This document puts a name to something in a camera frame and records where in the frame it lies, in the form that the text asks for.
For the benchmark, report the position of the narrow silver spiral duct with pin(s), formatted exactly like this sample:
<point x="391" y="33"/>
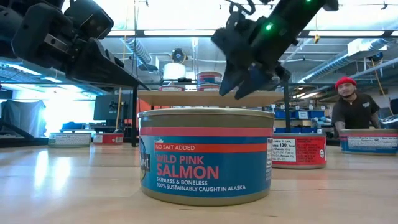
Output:
<point x="140" y="51"/>

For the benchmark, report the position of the red labelled seafood can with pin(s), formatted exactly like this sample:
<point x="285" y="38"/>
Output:
<point x="308" y="149"/>
<point x="171" y="88"/>
<point x="109" y="139"/>

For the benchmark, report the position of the blue Wild Planet salmon can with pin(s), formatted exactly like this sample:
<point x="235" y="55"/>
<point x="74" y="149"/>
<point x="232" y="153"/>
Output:
<point x="205" y="168"/>
<point x="208" y="77"/>
<point x="370" y="143"/>
<point x="208" y="88"/>

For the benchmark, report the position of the grey draped cloth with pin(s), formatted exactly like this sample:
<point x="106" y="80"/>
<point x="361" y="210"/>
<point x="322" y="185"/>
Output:
<point x="21" y="115"/>

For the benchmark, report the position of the black blue ceiling device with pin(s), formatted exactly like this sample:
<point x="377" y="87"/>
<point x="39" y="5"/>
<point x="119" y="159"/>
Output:
<point x="377" y="57"/>

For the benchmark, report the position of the wooden shelf with black legs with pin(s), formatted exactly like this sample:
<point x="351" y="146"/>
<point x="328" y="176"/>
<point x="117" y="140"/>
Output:
<point x="186" y="99"/>

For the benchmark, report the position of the white cylindrical ceiling lamp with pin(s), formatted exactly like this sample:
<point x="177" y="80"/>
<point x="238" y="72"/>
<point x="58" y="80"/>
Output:
<point x="174" y="71"/>

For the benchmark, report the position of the rack with blue bins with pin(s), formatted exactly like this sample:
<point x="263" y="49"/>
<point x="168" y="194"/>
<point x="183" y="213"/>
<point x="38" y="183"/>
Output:
<point x="301" y="114"/>

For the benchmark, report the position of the black round object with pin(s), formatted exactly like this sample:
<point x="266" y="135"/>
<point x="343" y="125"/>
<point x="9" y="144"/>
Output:
<point x="390" y="122"/>

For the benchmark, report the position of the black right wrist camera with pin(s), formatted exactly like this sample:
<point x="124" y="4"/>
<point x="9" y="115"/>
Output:
<point x="237" y="23"/>

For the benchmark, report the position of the small yellow hanging pendant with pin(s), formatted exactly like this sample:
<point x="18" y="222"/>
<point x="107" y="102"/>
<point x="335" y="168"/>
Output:
<point x="316" y="39"/>

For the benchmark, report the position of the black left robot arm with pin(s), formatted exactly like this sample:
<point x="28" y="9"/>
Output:
<point x="4" y="21"/>

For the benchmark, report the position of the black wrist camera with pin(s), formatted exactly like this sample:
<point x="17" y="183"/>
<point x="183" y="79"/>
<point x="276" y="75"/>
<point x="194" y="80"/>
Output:
<point x="237" y="23"/>
<point x="90" y="18"/>

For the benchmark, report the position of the black aluminium rig frame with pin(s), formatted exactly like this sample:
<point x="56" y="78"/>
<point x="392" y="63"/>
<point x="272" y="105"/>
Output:
<point x="357" y="33"/>

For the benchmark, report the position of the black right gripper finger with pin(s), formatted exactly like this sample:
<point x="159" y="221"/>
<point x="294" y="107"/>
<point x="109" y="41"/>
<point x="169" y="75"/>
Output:
<point x="231" y="79"/>
<point x="248" y="91"/>

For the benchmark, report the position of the grey blue background robot arm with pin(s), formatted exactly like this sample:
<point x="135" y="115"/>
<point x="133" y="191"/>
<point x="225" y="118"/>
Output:
<point x="320" y="119"/>

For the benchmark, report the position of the white ceiling light fixture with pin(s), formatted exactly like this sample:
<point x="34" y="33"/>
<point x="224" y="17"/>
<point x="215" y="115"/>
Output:
<point x="367" y="46"/>

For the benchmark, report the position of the large silver ceiling duct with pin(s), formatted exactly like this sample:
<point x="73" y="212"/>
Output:
<point x="335" y="62"/>

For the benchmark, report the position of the black monitor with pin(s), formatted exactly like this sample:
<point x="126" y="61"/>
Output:
<point x="107" y="109"/>

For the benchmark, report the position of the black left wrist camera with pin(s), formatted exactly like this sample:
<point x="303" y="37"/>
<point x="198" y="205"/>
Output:
<point x="90" y="18"/>

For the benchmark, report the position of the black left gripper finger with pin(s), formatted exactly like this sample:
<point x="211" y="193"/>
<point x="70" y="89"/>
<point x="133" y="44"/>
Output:
<point x="102" y="71"/>
<point x="115" y="57"/>

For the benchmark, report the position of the black round ceiling device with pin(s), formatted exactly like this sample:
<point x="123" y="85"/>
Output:
<point x="178" y="56"/>

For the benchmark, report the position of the blue low background object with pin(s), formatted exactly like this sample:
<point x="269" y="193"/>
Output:
<point x="74" y="126"/>

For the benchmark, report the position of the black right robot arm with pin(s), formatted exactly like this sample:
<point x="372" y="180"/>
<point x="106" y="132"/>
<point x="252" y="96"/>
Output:
<point x="292" y="21"/>

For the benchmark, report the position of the person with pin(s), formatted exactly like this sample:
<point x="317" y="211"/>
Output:
<point x="354" y="109"/>

